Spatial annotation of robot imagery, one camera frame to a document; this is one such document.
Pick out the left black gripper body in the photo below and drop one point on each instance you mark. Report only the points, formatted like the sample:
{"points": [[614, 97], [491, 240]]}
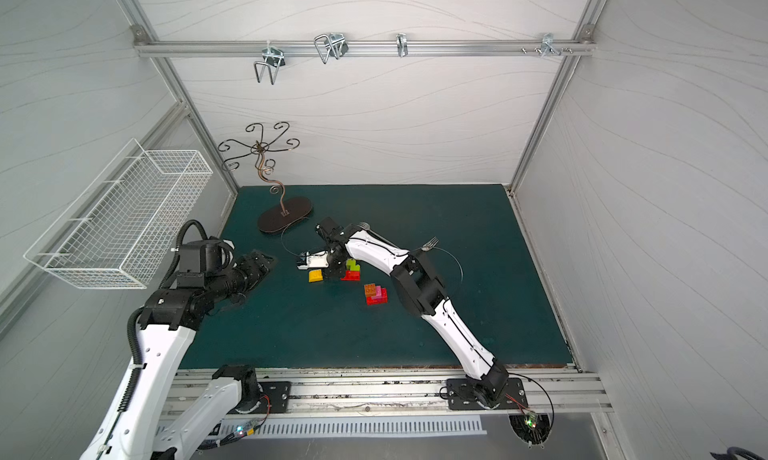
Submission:
{"points": [[257, 265]]}

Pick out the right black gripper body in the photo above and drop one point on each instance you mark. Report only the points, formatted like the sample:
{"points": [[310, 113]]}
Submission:
{"points": [[335, 263]]}

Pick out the green brick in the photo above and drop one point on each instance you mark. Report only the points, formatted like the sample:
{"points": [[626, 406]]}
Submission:
{"points": [[352, 266]]}

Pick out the small red brick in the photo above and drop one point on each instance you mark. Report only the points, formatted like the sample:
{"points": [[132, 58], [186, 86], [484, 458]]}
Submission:
{"points": [[351, 276]]}

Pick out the yellow curved brick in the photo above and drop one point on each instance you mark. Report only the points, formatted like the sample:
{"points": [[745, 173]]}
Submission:
{"points": [[315, 276]]}

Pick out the long red brick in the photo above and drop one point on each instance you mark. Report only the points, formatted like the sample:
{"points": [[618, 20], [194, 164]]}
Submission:
{"points": [[375, 301]]}

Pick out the orange brick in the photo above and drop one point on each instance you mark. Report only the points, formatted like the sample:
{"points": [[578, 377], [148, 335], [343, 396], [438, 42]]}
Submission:
{"points": [[370, 290]]}

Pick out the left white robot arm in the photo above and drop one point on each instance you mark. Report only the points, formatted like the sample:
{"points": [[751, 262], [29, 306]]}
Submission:
{"points": [[159, 334]]}

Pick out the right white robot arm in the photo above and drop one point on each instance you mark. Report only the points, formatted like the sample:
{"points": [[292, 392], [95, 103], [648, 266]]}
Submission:
{"points": [[422, 292]]}

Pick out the green table mat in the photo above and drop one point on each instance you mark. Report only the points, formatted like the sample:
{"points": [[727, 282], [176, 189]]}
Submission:
{"points": [[288, 322]]}

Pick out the brown metal hook stand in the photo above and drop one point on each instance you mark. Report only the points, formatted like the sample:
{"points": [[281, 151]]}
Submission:
{"points": [[289, 210]]}

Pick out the silver metal fork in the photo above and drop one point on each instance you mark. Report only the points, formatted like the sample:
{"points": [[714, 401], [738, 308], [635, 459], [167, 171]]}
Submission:
{"points": [[430, 244]]}

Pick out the white vent strip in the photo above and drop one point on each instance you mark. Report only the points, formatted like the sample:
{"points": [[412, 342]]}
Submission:
{"points": [[370, 427]]}

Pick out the metal hook clamp left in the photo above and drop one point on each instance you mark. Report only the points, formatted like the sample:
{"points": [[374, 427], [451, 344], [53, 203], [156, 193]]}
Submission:
{"points": [[273, 59]]}

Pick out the metal hook clamp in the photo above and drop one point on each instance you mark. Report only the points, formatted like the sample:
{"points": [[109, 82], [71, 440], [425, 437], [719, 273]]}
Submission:
{"points": [[330, 45], [273, 59]]}

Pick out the metal hook clamp centre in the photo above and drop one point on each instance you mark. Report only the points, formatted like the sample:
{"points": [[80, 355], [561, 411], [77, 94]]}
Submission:
{"points": [[330, 45]]}

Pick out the small metal clip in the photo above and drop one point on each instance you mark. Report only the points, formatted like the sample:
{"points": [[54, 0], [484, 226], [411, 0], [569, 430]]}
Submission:
{"points": [[401, 45]]}

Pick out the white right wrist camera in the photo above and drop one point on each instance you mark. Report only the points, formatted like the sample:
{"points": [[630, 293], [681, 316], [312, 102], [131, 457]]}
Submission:
{"points": [[312, 261]]}

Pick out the white wire basket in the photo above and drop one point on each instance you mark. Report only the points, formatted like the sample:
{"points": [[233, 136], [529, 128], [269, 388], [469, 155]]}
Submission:
{"points": [[116, 233]]}

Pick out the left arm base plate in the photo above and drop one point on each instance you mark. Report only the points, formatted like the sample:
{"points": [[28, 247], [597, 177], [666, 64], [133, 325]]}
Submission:
{"points": [[266, 397]]}

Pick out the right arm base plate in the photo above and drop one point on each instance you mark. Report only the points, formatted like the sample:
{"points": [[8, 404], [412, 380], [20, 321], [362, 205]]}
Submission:
{"points": [[460, 396]]}

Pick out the aluminium crossbar rail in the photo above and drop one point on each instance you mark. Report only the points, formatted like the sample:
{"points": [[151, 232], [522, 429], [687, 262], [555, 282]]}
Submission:
{"points": [[357, 48]]}

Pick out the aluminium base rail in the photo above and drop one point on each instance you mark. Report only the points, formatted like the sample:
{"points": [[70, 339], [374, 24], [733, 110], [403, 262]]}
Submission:
{"points": [[379, 392]]}

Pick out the metal bracket right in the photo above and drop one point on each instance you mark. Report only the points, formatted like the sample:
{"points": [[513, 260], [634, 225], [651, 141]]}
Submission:
{"points": [[548, 46]]}

